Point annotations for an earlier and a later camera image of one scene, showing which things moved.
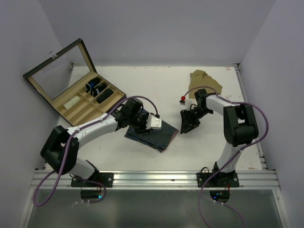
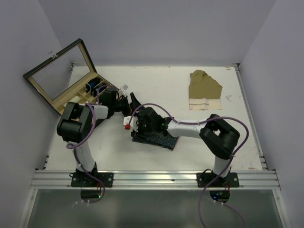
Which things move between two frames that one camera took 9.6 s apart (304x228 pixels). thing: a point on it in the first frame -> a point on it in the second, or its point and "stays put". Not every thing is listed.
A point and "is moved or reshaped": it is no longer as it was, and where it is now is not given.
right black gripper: x=187 y=122 -> x=139 y=133
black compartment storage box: x=69 y=81 stays put
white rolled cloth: x=72 y=101 stays put
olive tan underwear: x=198 y=79 stays put
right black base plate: x=220 y=179 stays put
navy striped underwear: x=160 y=138 is moved or reshaped
